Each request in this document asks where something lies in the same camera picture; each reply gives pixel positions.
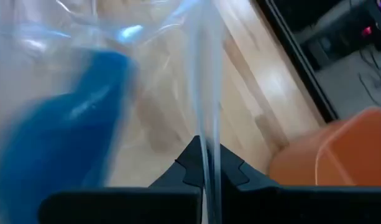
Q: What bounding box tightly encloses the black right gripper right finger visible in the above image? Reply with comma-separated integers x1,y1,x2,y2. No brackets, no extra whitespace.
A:
219,142,381,224

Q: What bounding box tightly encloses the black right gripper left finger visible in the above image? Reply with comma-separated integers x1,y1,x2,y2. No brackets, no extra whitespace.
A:
37,135,206,224

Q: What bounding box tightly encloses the blue elastic bandage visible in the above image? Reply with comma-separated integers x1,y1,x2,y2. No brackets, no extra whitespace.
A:
0,49,139,224

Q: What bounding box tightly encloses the clear plastic bag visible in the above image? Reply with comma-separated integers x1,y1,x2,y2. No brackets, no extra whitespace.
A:
0,0,227,224

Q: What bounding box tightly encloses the orange plastic basket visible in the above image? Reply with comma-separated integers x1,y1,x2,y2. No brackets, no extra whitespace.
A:
269,107,381,187

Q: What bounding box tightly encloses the black computer tower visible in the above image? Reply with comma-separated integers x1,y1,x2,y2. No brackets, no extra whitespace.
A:
294,0,381,71

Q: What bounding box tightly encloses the black floor cable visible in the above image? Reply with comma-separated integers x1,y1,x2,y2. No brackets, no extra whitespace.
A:
357,46,381,108

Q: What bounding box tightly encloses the black aluminium table frame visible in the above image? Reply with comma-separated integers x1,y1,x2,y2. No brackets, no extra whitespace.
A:
255,0,339,123

